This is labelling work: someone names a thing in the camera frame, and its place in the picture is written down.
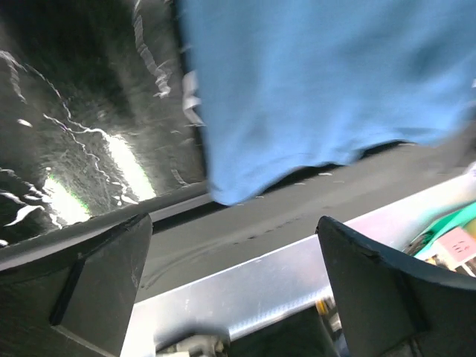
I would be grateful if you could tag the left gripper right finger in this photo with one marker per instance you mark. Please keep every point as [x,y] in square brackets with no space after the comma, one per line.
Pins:
[392,304]

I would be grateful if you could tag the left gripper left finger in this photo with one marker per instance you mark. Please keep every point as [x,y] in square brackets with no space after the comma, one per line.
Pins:
[74,298]

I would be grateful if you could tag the blue t shirt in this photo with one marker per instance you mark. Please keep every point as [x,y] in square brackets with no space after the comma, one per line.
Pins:
[291,84]

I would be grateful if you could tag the black marble pattern mat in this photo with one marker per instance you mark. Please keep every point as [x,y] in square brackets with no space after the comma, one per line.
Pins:
[91,112]

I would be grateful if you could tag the aluminium rail frame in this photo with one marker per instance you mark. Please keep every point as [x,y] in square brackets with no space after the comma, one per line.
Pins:
[268,288]

